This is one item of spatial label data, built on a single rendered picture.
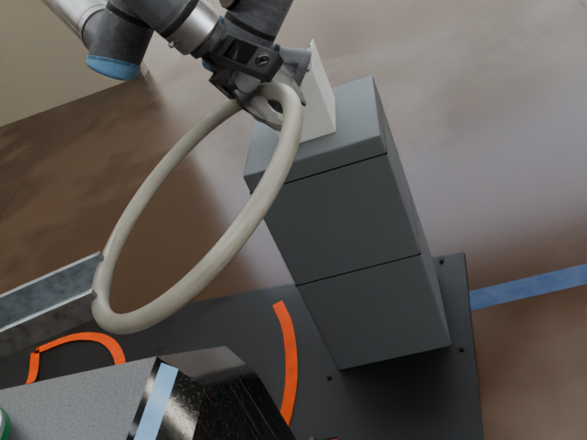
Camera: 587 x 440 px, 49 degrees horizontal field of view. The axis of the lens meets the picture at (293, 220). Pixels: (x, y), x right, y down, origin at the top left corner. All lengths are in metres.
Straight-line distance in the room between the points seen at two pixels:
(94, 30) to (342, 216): 0.94
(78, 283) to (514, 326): 1.50
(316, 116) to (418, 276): 0.59
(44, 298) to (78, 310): 0.15
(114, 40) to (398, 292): 1.24
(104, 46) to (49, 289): 0.44
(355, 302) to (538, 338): 0.60
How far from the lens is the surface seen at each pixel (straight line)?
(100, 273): 1.18
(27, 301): 1.28
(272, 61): 1.03
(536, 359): 2.19
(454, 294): 2.42
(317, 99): 1.79
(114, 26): 1.19
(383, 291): 2.06
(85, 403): 1.43
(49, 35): 6.36
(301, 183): 1.81
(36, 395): 1.55
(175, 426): 1.34
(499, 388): 2.13
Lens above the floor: 1.67
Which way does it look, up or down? 32 degrees down
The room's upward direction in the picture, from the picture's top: 25 degrees counter-clockwise
